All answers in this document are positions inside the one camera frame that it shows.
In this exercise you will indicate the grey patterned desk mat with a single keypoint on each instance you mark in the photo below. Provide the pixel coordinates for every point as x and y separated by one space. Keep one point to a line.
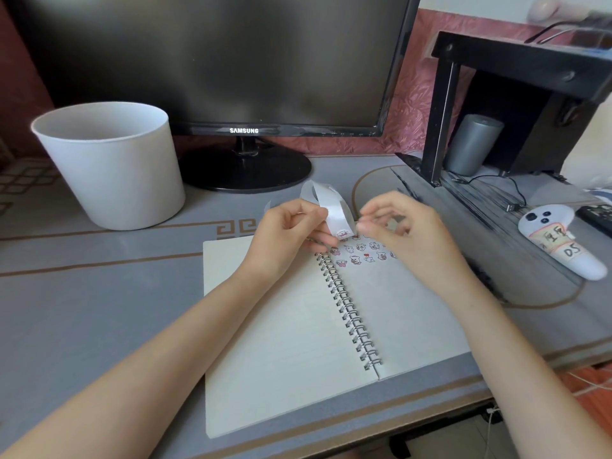
95 305

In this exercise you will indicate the white plastic waste bin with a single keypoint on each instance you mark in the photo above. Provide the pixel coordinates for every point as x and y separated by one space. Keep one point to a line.
115 179

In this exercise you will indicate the black desk frame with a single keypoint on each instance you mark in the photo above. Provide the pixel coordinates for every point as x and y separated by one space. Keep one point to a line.
399 446

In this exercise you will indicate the blue striped cloth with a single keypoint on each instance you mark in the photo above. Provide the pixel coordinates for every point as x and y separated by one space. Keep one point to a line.
603 193

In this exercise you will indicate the person's right forearm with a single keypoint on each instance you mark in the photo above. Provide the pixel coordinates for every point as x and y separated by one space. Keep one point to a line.
530 372

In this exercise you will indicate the person's left forearm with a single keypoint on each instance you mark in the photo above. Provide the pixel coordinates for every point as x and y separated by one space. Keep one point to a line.
143 377

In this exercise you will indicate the person's left hand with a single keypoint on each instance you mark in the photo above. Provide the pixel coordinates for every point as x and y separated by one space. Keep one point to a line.
277 236

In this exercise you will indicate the person's right hand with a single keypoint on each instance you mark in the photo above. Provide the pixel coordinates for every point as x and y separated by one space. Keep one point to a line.
425 243

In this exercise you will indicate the white labelled VR controller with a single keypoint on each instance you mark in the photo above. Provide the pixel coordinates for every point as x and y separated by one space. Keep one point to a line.
554 236

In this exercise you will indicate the cream spiral notebook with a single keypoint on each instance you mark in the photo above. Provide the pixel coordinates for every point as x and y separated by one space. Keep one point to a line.
282 339

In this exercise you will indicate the black computer monitor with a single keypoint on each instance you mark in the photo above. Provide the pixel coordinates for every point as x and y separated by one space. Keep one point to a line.
220 57

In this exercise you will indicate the black shelf frame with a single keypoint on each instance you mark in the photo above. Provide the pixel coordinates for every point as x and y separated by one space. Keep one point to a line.
437 126

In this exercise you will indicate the white sticker strip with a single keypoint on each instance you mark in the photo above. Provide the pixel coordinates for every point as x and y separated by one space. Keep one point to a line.
332 205

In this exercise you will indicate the grey cylindrical speaker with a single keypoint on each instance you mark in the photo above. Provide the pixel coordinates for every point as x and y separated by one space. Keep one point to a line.
473 145

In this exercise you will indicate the orange woven bag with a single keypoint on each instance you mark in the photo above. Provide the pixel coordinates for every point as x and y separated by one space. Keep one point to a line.
593 394

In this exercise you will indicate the black plug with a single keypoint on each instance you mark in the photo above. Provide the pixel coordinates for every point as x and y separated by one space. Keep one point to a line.
511 206

